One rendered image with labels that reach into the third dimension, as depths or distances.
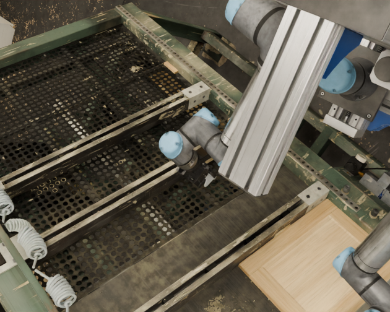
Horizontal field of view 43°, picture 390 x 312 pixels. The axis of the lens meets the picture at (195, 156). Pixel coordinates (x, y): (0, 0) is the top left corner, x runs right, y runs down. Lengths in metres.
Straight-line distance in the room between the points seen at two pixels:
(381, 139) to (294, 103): 2.09
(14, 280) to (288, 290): 0.90
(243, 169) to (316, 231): 1.10
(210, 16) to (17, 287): 2.38
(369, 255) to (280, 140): 0.55
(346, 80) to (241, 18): 0.45
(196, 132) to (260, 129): 0.66
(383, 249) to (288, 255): 0.64
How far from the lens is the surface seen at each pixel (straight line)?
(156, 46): 2.56
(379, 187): 2.14
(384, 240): 1.26
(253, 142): 0.86
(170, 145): 1.49
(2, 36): 5.22
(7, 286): 1.69
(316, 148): 2.84
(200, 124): 1.50
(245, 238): 1.79
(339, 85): 1.63
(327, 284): 1.85
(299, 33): 0.84
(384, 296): 1.37
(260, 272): 1.80
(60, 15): 4.70
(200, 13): 3.57
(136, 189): 1.88
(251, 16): 1.31
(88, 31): 2.69
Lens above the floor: 2.77
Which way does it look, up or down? 52 degrees down
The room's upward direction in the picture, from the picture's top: 94 degrees counter-clockwise
